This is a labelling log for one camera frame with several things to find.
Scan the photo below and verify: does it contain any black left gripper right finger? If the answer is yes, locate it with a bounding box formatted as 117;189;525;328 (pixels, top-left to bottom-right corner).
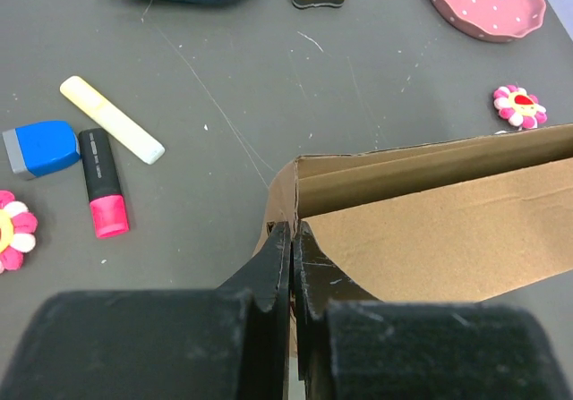
293;222;572;399

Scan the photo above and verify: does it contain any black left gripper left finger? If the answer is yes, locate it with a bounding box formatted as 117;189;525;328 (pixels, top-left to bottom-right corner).
1;223;291;399

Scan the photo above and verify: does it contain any brown cardboard box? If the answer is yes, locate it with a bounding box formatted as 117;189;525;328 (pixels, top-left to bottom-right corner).
252;123;573;361

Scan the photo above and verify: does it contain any black pink highlighter marker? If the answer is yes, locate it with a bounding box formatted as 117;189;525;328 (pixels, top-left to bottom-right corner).
78;128;130;239

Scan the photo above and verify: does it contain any pink flower charm left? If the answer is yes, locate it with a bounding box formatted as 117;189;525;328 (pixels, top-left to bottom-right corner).
0;190;38;273

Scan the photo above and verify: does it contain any pink flower charm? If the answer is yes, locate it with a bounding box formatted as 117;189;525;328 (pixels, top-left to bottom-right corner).
0;190;38;273
492;85;547;131

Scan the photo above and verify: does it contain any blue small eraser block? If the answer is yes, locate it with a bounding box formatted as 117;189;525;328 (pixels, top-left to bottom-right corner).
2;120;81;180

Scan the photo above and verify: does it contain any pink flower charm right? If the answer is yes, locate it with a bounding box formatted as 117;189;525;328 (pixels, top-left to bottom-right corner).
492;85;547;131

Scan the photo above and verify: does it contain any yellow pink marker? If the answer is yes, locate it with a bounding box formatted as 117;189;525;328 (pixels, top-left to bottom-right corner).
59;76;166;165

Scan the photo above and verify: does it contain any pink dotted plate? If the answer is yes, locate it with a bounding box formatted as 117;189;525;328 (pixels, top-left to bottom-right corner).
431;0;547;43

